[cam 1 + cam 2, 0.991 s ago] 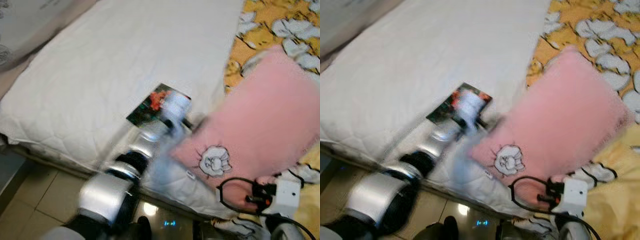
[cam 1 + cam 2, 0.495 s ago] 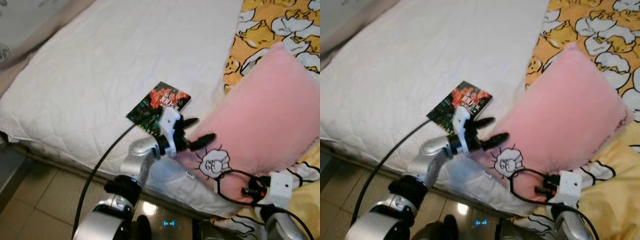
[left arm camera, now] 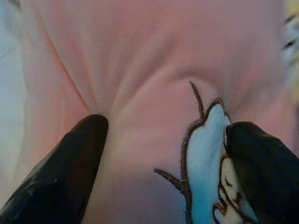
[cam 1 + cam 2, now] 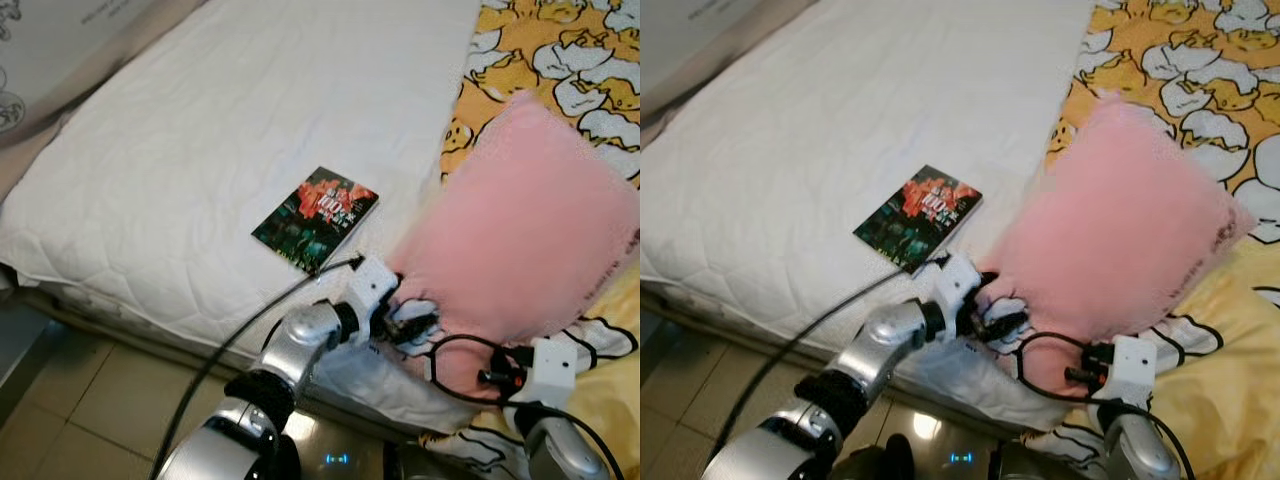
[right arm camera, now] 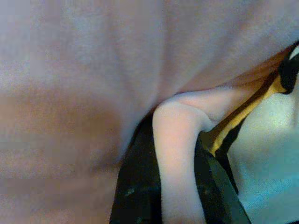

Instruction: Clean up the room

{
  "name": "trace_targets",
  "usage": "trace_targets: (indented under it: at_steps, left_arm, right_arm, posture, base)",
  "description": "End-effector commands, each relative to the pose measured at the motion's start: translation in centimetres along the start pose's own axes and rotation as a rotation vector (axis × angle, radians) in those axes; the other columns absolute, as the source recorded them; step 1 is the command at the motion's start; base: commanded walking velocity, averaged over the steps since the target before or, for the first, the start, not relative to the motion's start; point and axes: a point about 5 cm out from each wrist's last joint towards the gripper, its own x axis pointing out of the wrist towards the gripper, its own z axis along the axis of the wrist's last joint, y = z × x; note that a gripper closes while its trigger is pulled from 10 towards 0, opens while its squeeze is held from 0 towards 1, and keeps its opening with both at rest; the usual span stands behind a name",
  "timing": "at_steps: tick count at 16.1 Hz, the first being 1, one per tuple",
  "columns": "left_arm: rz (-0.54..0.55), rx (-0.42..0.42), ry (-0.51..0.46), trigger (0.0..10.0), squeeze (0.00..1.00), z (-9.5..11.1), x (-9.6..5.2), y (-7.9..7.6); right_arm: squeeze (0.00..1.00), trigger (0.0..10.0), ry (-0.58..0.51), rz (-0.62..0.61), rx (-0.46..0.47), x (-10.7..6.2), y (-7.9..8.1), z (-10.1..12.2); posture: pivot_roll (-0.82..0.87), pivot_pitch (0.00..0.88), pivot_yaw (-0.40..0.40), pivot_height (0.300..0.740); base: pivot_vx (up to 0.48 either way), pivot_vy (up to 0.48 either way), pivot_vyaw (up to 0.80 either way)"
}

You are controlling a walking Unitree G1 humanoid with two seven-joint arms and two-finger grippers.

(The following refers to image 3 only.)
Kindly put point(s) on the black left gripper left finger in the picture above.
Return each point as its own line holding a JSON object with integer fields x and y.
{"x": 58, "y": 177}

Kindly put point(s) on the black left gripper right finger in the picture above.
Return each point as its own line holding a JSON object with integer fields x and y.
{"x": 268, "y": 177}

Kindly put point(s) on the yellow cartoon print blanket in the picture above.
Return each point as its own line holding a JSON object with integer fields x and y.
{"x": 292, "y": 46}

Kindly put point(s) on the pink sheep pillow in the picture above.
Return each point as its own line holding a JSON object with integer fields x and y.
{"x": 149, "y": 58}

